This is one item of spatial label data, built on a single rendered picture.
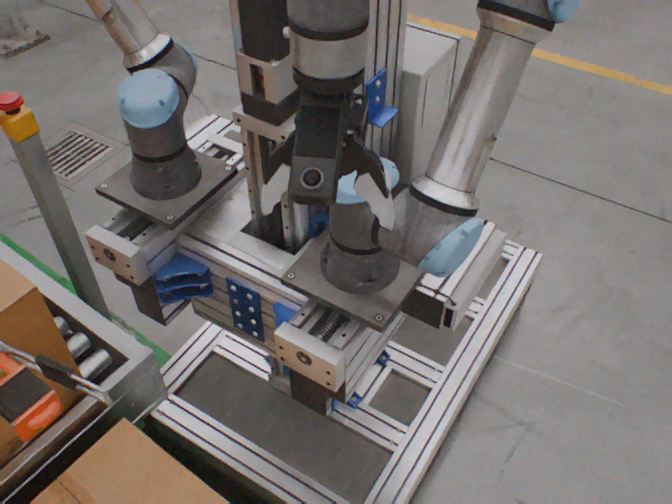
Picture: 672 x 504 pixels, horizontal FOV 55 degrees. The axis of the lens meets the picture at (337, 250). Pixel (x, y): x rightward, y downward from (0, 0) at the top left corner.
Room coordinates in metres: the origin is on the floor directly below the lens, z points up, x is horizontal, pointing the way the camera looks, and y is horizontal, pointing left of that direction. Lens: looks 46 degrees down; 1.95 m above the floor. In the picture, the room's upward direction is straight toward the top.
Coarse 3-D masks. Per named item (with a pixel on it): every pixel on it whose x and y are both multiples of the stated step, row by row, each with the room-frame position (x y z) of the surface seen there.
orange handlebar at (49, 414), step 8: (0, 360) 0.60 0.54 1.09; (8, 360) 0.60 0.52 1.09; (8, 368) 0.58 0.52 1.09; (16, 368) 0.58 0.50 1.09; (48, 408) 0.51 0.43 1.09; (56, 408) 0.51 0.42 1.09; (40, 416) 0.50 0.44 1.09; (48, 416) 0.50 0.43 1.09; (56, 416) 0.51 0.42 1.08; (32, 424) 0.49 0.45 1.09; (40, 424) 0.49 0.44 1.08; (48, 424) 0.49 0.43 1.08
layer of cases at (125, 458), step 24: (120, 432) 0.77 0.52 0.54; (96, 456) 0.71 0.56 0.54; (120, 456) 0.71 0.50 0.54; (144, 456) 0.71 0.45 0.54; (168, 456) 0.71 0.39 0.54; (72, 480) 0.65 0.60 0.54; (96, 480) 0.65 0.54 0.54; (120, 480) 0.65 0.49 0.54; (144, 480) 0.65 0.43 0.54; (168, 480) 0.65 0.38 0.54; (192, 480) 0.65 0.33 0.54
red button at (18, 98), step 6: (0, 96) 1.44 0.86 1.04; (6, 96) 1.44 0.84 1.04; (12, 96) 1.44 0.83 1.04; (18, 96) 1.44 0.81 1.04; (0, 102) 1.41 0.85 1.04; (6, 102) 1.41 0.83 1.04; (12, 102) 1.41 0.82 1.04; (18, 102) 1.42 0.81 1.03; (0, 108) 1.40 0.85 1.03; (6, 108) 1.40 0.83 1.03; (12, 108) 1.40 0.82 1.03; (18, 108) 1.43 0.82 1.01; (6, 114) 1.42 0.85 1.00; (12, 114) 1.42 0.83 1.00
